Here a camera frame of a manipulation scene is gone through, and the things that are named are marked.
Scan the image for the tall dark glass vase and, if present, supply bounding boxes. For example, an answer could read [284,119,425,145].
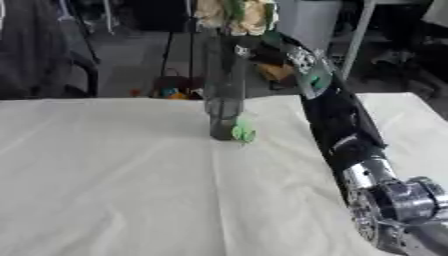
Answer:
[201,30,249,142]

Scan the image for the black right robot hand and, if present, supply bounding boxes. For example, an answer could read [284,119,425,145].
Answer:
[234,31,301,67]

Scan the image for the white table leg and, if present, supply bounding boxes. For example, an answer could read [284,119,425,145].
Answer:
[337,0,378,80]

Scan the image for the white flower bunch green stems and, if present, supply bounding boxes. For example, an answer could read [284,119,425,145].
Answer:
[192,0,284,45]

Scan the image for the tan cardboard piece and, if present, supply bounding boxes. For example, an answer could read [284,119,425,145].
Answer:
[255,63,298,83]

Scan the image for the black tripod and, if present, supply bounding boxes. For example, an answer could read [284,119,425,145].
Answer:
[157,0,200,81]

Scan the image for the dark bag with colourful items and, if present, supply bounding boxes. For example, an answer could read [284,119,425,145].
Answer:
[148,67,207,101]

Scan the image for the green leaf sprig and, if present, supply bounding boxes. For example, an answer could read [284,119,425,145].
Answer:
[229,116,259,145]

